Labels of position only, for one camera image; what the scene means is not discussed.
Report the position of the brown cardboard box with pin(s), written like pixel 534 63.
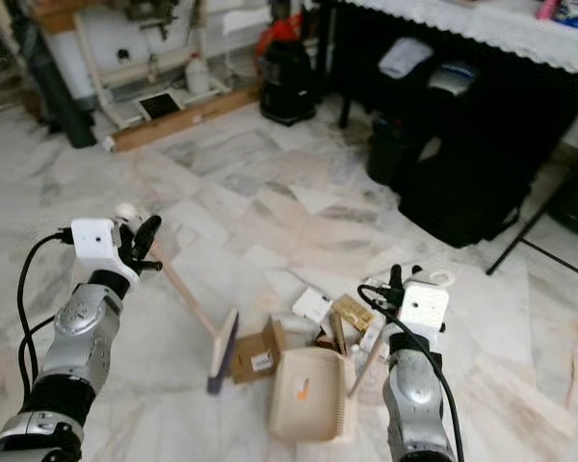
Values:
pixel 255 354

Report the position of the black vacuum cleaner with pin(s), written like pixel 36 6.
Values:
pixel 287 87

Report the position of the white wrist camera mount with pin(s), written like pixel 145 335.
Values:
pixel 94 241
pixel 424 306

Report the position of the black bag white flap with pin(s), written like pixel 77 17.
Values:
pixel 395 120

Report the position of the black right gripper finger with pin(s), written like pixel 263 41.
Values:
pixel 394 277
pixel 413 275

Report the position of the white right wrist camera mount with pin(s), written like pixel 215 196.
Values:
pixel 424 306

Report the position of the table with white lace cloth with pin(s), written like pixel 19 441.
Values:
pixel 472 29

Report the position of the long wooden plank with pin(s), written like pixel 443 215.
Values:
pixel 183 118

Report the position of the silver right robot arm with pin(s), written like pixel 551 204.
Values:
pixel 414 395

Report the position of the black foot pedal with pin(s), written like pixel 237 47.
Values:
pixel 160 106

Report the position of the white paper card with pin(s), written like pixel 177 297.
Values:
pixel 313 305

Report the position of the white plastic bottle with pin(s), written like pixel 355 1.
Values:
pixel 197 77

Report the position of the dark thick tube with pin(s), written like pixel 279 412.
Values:
pixel 53 87

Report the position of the clear plastic bottle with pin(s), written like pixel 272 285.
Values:
pixel 366 345

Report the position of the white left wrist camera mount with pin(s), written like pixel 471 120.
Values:
pixel 94 241

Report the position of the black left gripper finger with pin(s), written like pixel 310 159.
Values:
pixel 151 234
pixel 141 241

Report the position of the small tan box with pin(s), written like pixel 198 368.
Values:
pixel 352 313

